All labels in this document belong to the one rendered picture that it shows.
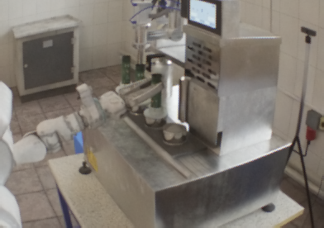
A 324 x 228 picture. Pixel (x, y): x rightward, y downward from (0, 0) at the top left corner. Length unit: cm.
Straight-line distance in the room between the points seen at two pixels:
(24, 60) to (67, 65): 56
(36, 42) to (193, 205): 323
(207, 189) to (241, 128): 20
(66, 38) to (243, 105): 321
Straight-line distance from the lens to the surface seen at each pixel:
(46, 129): 110
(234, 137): 114
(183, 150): 113
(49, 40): 411
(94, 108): 112
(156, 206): 102
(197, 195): 107
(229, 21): 100
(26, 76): 415
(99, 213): 133
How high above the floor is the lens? 159
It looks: 24 degrees down
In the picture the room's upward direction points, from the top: 2 degrees clockwise
